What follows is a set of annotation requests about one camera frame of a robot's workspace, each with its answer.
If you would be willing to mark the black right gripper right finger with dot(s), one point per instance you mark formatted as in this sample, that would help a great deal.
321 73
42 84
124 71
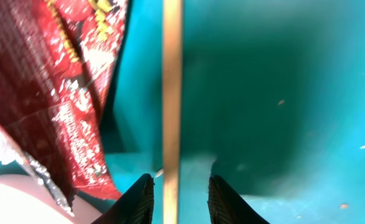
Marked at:
226 206

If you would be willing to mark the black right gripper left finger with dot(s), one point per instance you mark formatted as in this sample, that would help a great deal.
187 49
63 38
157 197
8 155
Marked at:
135 206

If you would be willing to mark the red snack wrapper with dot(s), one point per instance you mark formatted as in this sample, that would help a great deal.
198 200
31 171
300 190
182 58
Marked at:
56 64

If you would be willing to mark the bamboo chopstick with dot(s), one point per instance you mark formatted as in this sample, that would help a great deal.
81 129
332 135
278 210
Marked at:
172 27

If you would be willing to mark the white plate with food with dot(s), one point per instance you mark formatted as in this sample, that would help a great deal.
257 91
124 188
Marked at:
23 201

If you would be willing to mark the teal plastic tray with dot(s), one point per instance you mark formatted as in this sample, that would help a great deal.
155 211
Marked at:
273 100

